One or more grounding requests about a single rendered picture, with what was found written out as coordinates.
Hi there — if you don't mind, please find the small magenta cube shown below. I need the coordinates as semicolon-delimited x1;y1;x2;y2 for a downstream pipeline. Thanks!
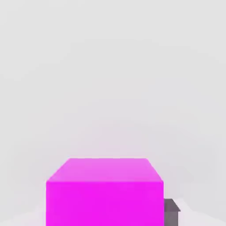
45;157;165;226

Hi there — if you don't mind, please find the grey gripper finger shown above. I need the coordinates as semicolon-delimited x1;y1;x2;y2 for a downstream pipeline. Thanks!
163;198;215;226

